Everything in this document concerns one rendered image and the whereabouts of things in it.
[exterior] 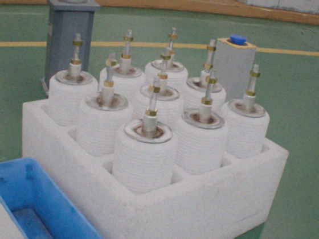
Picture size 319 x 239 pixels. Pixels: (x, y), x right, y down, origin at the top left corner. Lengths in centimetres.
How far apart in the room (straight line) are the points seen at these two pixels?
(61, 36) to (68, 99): 52
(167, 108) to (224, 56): 30
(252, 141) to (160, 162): 23
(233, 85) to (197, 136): 36
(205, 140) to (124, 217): 19
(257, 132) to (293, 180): 38
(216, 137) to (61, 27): 72
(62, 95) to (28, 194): 21
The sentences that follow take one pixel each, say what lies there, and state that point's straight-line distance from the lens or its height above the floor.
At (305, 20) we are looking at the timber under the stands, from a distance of 373.
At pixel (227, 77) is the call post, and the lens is 105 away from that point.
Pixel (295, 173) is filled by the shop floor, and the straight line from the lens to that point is 121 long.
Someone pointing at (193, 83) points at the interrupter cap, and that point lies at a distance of 90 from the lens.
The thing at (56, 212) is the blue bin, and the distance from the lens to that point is 78.
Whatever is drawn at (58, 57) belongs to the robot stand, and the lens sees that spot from 134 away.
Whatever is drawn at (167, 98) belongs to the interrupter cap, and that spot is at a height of 26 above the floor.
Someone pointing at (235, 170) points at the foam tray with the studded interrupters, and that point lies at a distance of 77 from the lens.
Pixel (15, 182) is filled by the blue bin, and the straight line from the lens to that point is 85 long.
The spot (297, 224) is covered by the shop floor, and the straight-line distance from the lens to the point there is 101.
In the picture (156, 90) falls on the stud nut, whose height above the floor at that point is 32.
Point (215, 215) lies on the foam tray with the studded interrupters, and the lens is 79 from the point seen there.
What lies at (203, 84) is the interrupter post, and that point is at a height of 26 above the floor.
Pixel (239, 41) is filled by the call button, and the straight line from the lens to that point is 104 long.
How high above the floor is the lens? 56
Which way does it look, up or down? 25 degrees down
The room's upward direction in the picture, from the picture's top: 9 degrees clockwise
